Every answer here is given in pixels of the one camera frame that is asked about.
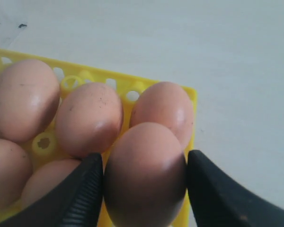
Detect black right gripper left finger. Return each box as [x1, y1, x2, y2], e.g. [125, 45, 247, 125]
[0, 153, 103, 227]

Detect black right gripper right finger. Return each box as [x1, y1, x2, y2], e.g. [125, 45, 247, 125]
[186, 150, 284, 227]

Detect brown egg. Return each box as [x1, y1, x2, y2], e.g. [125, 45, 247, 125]
[21, 158, 81, 209]
[104, 122, 186, 227]
[129, 81, 194, 149]

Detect brown egg lone front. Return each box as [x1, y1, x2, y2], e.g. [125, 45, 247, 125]
[0, 139, 33, 210]

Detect brown egg slot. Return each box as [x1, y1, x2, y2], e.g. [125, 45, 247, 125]
[55, 82, 124, 158]
[0, 59, 60, 143]

